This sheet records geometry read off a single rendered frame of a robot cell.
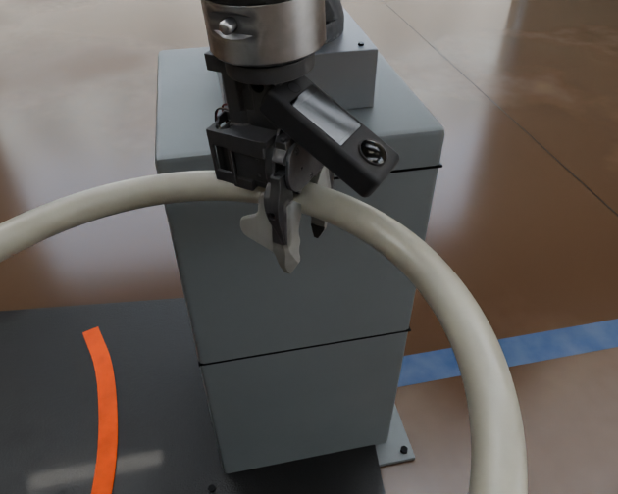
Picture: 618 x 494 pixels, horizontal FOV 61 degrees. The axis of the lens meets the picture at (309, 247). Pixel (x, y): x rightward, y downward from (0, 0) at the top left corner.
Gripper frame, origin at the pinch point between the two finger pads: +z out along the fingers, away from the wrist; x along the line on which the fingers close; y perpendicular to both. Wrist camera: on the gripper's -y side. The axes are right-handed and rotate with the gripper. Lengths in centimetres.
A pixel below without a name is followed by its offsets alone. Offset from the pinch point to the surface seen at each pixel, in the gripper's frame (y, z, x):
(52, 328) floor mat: 99, 80, -12
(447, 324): -16.7, -6.7, 9.4
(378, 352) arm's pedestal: 2, 49, -25
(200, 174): 10.0, -7.7, 2.6
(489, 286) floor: -9, 91, -93
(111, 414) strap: 63, 80, 0
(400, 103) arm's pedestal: 4.0, 1.8, -35.7
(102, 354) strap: 79, 81, -12
